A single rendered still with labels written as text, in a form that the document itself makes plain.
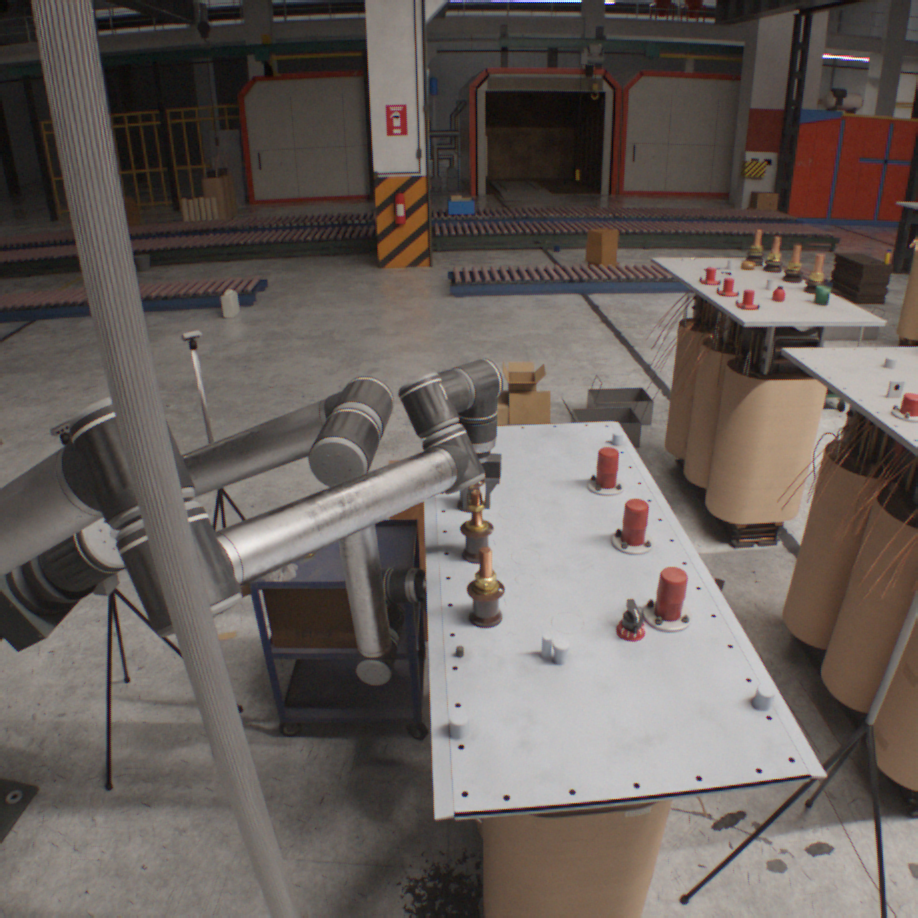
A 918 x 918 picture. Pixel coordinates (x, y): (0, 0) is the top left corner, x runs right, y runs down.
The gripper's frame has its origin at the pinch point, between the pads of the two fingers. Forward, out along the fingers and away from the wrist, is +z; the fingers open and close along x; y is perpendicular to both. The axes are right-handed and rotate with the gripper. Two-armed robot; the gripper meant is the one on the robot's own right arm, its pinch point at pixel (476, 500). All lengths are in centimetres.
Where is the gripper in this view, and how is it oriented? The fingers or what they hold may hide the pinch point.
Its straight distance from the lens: 190.0
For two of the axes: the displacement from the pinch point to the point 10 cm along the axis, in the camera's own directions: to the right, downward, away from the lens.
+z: 0.1, 8.9, 4.6
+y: -0.9, 4.6, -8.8
